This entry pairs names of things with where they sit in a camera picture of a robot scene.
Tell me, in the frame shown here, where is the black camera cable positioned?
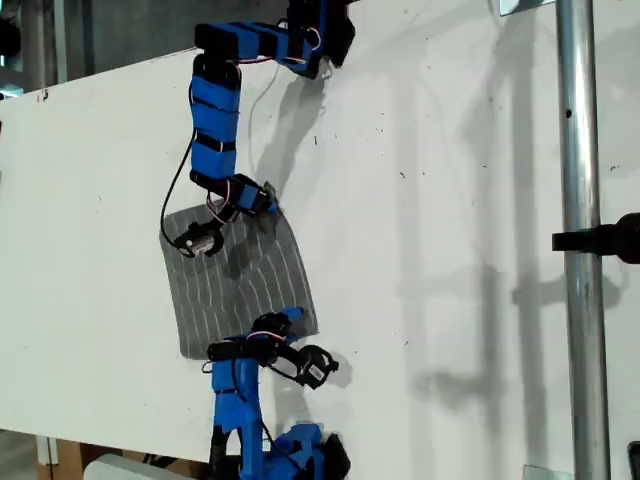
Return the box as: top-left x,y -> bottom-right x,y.
159,127 -> 197,249
234,367 -> 301,469

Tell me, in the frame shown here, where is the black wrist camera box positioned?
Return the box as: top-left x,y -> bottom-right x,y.
294,344 -> 340,391
174,221 -> 226,260

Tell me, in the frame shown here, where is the grey metal upright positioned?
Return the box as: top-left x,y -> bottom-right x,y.
52,0 -> 69,84

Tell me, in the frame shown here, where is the wooden table leg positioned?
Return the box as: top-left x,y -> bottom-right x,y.
52,439 -> 84,480

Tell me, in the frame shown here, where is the white bracket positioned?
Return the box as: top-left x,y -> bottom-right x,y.
35,435 -> 59,467

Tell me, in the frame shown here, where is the grey striped towel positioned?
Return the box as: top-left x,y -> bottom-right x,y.
158,182 -> 321,361

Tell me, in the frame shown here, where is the black clamp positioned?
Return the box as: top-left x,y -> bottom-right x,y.
551,212 -> 640,266

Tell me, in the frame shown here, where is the steel post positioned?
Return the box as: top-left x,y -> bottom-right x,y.
554,0 -> 614,480

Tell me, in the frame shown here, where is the dark round object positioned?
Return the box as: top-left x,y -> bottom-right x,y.
0,14 -> 22,57

